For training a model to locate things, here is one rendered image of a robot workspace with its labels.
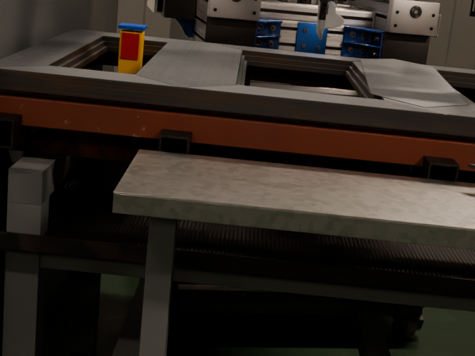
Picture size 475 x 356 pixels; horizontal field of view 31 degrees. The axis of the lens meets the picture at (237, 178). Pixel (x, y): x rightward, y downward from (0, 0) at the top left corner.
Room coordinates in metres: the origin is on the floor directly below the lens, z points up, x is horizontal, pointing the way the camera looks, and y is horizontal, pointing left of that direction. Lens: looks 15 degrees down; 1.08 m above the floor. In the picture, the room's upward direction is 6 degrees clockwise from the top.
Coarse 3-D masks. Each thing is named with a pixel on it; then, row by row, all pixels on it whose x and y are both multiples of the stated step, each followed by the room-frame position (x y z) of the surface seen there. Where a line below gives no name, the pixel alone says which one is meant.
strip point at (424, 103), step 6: (384, 96) 1.58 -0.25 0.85; (390, 96) 1.58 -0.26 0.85; (396, 96) 1.59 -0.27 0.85; (408, 102) 1.53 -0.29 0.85; (414, 102) 1.54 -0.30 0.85; (420, 102) 1.54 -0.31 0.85; (426, 102) 1.55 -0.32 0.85; (432, 102) 1.56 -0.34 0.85; (438, 102) 1.57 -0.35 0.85; (444, 102) 1.57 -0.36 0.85; (450, 102) 1.58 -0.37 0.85
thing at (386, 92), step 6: (372, 90) 1.63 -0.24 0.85; (378, 90) 1.64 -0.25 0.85; (384, 90) 1.65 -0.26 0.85; (390, 90) 1.66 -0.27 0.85; (396, 90) 1.67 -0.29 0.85; (402, 96) 1.60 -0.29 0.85; (408, 96) 1.61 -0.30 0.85; (414, 96) 1.62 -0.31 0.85; (420, 96) 1.62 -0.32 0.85; (426, 96) 1.63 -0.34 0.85; (432, 96) 1.64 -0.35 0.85; (438, 96) 1.65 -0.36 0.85; (444, 96) 1.66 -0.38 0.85; (456, 102) 1.59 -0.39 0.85; (462, 102) 1.60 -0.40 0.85
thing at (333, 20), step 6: (330, 6) 2.04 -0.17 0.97; (330, 12) 2.04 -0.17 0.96; (318, 18) 2.05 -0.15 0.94; (330, 18) 2.04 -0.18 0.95; (336, 18) 2.04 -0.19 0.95; (342, 18) 2.04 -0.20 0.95; (318, 24) 2.04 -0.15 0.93; (324, 24) 2.04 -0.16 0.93; (330, 24) 2.04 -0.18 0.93; (336, 24) 2.04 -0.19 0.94; (342, 24) 2.04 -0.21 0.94; (318, 30) 2.05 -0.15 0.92; (318, 36) 2.06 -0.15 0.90
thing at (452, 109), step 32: (64, 64) 1.64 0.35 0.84; (256, 64) 2.08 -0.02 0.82; (288, 64) 2.09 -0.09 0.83; (320, 64) 2.09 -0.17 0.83; (352, 64) 2.08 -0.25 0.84; (96, 96) 1.44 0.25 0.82; (128, 96) 1.44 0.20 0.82; (160, 96) 1.44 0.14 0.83; (192, 96) 1.44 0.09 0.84; (224, 96) 1.44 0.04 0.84; (256, 96) 1.44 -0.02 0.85; (416, 128) 1.44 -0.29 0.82; (448, 128) 1.44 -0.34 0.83
